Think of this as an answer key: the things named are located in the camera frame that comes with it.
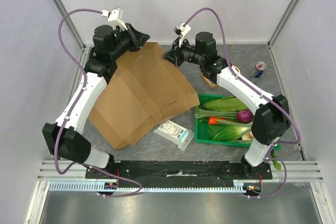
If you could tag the grey slotted cable duct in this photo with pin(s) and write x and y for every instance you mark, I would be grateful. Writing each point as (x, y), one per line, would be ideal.
(111, 187)

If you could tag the purple onion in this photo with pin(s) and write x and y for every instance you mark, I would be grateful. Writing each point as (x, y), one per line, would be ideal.
(244, 116)

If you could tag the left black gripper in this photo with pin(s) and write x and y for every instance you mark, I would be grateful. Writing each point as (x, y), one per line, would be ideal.
(138, 39)

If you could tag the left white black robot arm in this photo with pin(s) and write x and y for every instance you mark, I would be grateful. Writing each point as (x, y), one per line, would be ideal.
(64, 137)

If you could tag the orange carrot piece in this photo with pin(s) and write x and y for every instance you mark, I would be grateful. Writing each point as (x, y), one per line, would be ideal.
(214, 120)

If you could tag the green bean bundle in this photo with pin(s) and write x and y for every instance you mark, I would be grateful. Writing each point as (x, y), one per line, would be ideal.
(201, 113)

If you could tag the aluminium front rail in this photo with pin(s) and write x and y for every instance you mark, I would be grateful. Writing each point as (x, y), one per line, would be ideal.
(297, 171)

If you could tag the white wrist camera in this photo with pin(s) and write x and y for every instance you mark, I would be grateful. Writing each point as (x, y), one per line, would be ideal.
(182, 30)
(114, 18)

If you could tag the orange blue rectangular box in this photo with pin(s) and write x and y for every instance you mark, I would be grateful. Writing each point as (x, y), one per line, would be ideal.
(210, 83)

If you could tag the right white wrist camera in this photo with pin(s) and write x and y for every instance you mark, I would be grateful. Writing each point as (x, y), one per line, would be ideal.
(182, 30)

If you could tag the white plastic packet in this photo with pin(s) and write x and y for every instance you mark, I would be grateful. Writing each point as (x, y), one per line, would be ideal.
(175, 133)

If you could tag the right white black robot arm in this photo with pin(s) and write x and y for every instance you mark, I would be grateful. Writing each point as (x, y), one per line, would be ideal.
(270, 112)

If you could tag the right aluminium frame post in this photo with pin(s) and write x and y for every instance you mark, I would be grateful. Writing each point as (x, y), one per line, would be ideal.
(282, 22)

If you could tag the leafy green vegetable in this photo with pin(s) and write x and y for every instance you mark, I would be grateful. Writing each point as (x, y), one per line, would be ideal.
(227, 130)

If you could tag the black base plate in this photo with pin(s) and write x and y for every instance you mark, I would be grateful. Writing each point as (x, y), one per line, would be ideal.
(136, 170)

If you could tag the aluminium frame post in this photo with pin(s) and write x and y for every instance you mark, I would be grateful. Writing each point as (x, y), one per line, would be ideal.
(282, 22)
(62, 10)

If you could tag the blue silver drink can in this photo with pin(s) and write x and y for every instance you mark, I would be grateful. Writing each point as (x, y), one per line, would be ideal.
(258, 69)

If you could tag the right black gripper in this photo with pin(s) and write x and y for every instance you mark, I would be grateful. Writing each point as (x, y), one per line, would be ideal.
(177, 54)

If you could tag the brown cardboard box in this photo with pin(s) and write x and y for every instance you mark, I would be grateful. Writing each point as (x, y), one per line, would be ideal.
(146, 90)

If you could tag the green plastic tray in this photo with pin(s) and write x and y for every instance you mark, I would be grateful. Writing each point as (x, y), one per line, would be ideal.
(201, 127)

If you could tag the left aluminium frame post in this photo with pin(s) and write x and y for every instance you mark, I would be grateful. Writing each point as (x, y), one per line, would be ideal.
(62, 10)

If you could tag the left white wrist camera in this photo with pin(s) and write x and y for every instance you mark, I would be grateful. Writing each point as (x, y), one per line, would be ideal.
(114, 18)

